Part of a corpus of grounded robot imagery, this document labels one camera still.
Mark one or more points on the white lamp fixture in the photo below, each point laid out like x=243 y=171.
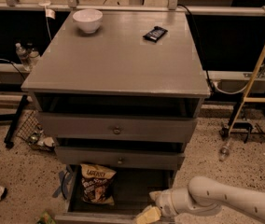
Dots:
x=49 y=12

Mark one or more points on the blue tape cross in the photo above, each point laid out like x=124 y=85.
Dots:
x=64 y=177

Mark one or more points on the dark candy bar wrapper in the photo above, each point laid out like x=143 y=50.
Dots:
x=155 y=34

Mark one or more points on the black metal stand leg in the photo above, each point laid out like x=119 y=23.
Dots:
x=15 y=119

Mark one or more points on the white ceramic bowl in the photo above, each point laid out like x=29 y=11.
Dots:
x=88 y=20

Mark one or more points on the grey open bottom drawer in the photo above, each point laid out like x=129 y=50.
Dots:
x=130 y=190

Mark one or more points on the brown chip bag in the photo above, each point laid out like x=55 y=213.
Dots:
x=96 y=184

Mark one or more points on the plastic bottle on floor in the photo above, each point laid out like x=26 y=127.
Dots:
x=224 y=152

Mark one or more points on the clear plastic water bottle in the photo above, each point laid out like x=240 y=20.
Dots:
x=23 y=56

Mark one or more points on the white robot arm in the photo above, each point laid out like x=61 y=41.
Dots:
x=202 y=197

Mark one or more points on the grey middle drawer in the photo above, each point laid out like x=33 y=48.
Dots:
x=120 y=158

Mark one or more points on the wire mesh basket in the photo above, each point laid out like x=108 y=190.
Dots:
x=32 y=133

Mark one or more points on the grey wooden drawer cabinet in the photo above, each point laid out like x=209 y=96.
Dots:
x=116 y=72

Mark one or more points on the green snack packet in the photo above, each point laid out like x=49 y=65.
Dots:
x=46 y=218

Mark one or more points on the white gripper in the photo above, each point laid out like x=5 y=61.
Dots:
x=164 y=202

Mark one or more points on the grey top drawer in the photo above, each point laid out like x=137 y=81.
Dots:
x=117 y=127

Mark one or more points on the yellow wooden ladder frame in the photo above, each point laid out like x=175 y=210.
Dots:
x=246 y=96

